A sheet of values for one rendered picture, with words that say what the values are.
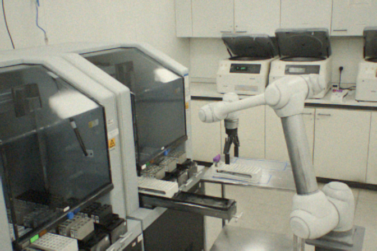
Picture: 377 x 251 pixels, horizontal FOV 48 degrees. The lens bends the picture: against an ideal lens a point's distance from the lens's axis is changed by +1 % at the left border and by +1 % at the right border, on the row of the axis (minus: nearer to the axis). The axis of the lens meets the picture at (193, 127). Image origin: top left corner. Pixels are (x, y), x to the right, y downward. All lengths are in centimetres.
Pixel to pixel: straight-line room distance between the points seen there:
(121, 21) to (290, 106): 254
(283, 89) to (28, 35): 200
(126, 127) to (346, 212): 118
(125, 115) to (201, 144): 273
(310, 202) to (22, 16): 229
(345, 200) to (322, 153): 237
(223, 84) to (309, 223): 285
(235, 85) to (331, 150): 120
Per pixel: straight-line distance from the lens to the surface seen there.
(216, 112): 233
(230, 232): 311
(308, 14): 459
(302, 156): 199
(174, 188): 242
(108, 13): 400
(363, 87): 431
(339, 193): 216
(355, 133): 441
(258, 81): 447
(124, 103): 224
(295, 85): 196
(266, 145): 462
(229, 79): 458
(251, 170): 257
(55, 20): 349
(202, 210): 231
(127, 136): 228
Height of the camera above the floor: 185
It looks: 16 degrees down
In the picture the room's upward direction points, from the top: 2 degrees counter-clockwise
